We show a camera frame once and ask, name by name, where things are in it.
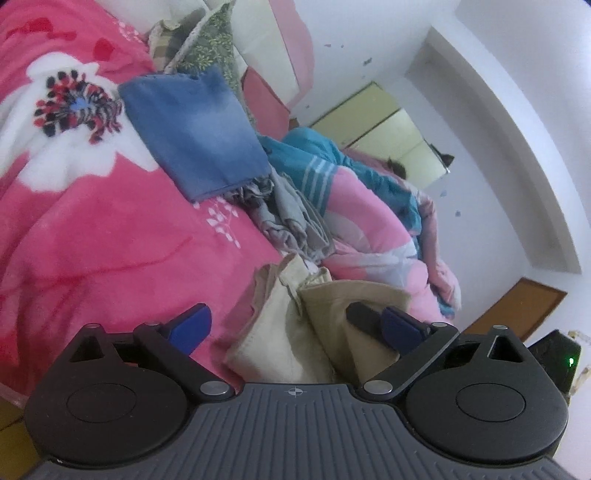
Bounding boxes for green patterned pillow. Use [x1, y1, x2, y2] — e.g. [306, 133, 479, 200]
[164, 2, 257, 125]

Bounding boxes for pink grey floral quilt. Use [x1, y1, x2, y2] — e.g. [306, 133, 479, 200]
[321, 148, 462, 319]

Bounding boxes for crumpled grey garment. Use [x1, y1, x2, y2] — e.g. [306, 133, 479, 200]
[231, 173, 335, 266]

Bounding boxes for blue denim cloth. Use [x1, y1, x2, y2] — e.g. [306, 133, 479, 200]
[117, 65, 273, 204]

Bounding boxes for brown checked pillow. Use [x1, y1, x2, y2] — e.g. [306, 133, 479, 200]
[148, 21, 190, 72]

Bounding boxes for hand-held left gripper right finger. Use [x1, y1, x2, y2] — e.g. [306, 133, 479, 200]
[361, 306, 526, 403]

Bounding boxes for pink white headboard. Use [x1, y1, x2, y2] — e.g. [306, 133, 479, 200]
[203, 0, 317, 139]

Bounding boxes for brown wooden door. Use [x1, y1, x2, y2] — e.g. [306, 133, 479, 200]
[462, 277, 568, 344]

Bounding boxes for beige pants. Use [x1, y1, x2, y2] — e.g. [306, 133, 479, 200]
[224, 251, 411, 386]

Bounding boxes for pink floral blanket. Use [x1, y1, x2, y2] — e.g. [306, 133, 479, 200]
[0, 0, 296, 398]

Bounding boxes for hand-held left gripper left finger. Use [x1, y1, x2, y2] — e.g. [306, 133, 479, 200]
[68, 303, 234, 403]

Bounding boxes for pale yellow wardrobe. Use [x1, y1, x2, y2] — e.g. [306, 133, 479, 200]
[309, 82, 455, 190]

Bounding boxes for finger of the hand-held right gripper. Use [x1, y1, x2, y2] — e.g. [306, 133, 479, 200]
[346, 302, 385, 339]

